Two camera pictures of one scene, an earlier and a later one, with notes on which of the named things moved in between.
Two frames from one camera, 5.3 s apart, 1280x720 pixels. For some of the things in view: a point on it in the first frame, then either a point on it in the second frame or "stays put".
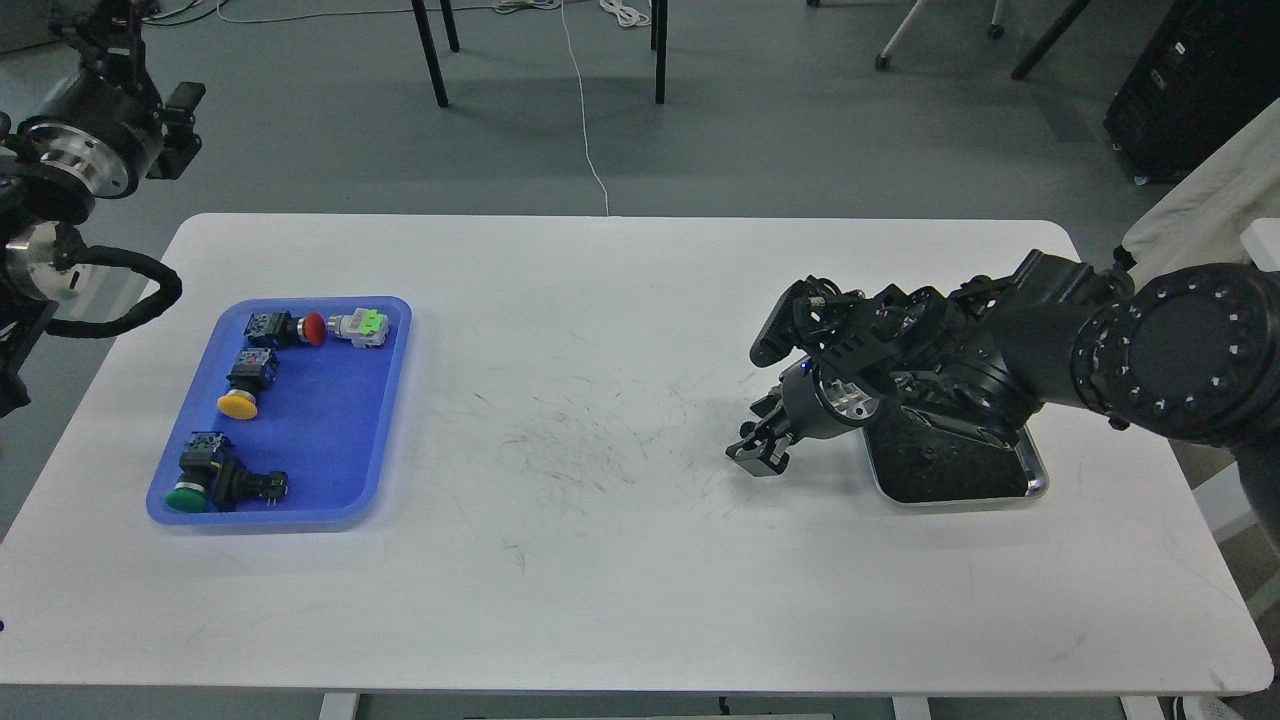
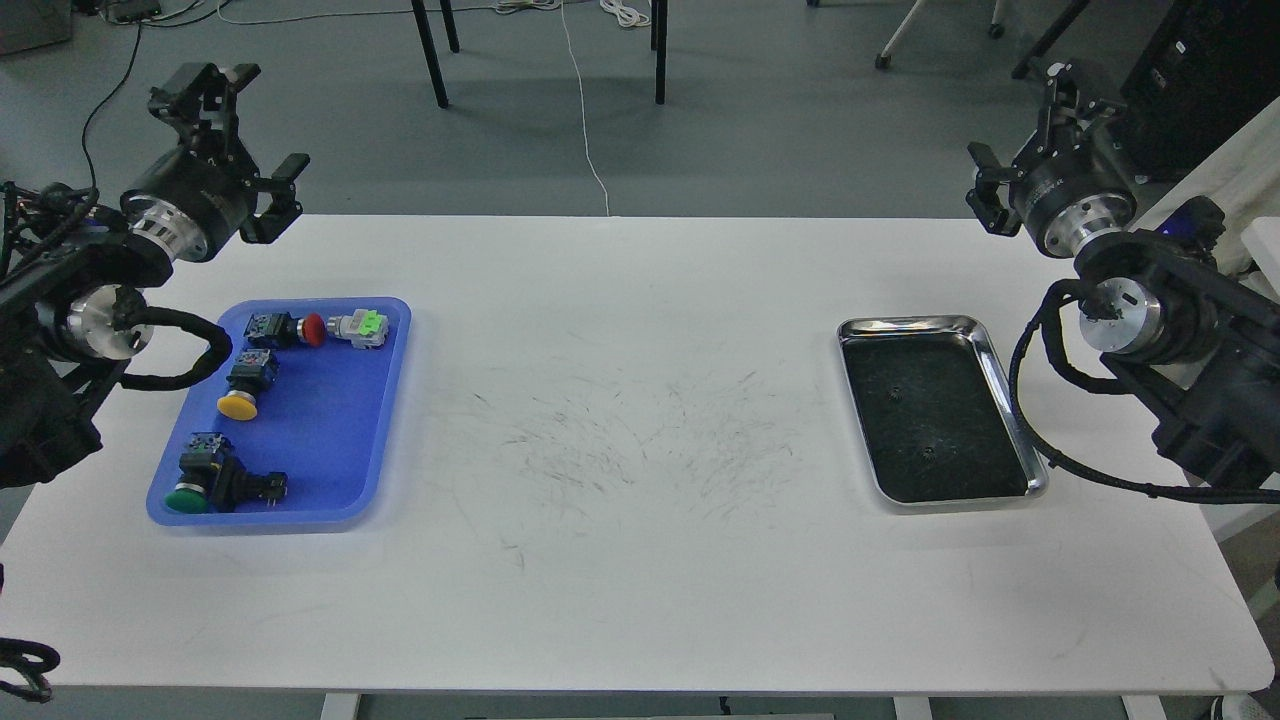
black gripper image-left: (97, 135) → (197, 197)
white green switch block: (364, 327) stays put
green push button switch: (211, 479) stays put
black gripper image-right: (813, 409) → (1068, 185)
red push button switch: (278, 329) stays put
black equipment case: (1209, 68) stays put
